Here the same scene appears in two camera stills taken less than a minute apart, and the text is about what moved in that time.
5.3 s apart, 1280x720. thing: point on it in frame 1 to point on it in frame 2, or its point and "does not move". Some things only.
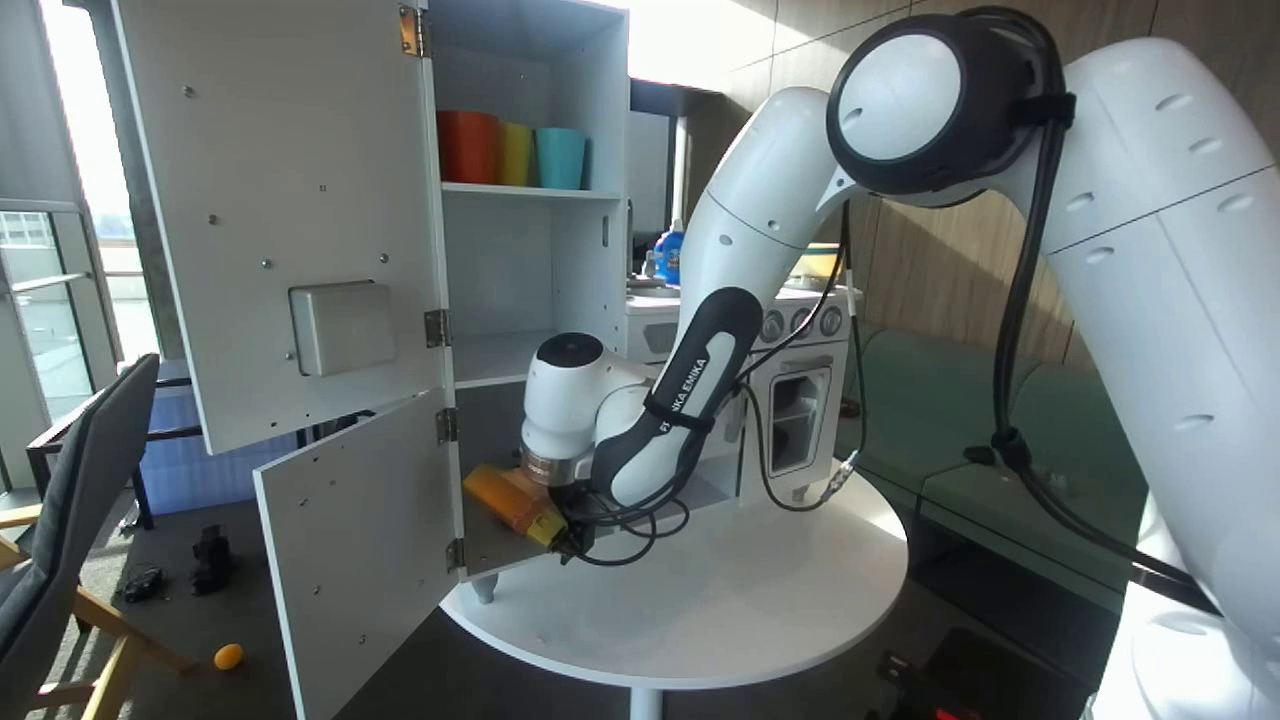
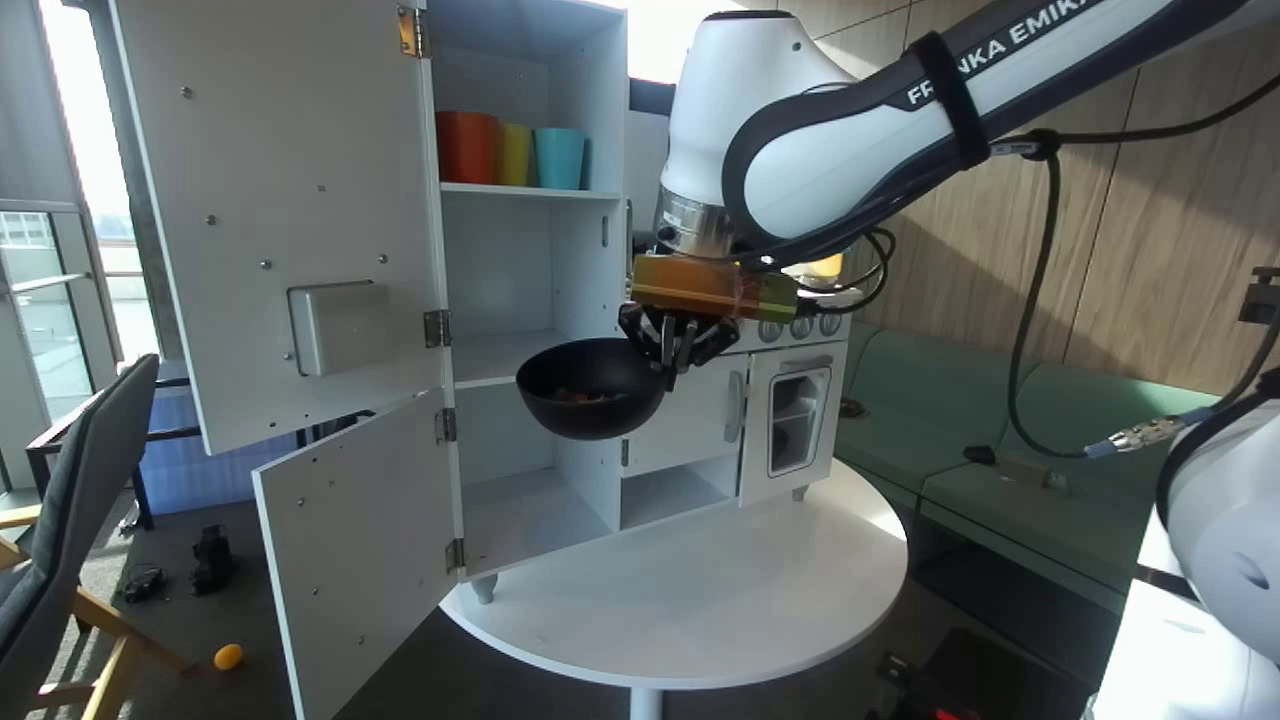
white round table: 743,592 does not move
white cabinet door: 362,536 does not move
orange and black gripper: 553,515 to 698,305
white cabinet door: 288,171 does not move
